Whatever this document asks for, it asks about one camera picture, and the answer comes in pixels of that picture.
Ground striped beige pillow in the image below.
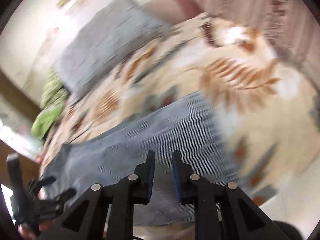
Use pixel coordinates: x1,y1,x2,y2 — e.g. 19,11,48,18
194,0,319,83

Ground blue denim jeans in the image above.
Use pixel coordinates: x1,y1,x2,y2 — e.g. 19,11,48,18
43,92,247,226

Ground grey pillow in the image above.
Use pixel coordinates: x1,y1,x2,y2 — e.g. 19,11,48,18
55,0,170,102

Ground green floral cloth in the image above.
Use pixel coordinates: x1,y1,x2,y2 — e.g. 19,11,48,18
31,67,69,140

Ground leaf patterned bed blanket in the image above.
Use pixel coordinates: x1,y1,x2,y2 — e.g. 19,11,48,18
41,14,319,190

